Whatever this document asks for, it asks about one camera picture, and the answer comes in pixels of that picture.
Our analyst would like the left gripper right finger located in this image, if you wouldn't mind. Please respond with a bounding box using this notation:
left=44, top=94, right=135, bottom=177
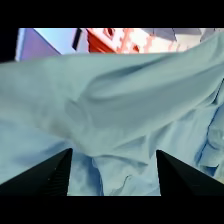
left=155, top=149, right=224, bottom=197

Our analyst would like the light blue shirt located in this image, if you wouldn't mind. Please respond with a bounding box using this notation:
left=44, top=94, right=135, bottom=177
left=0, top=31, right=224, bottom=197

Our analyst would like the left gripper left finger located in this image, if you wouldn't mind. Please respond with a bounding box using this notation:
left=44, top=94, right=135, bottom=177
left=0, top=148, right=74, bottom=197

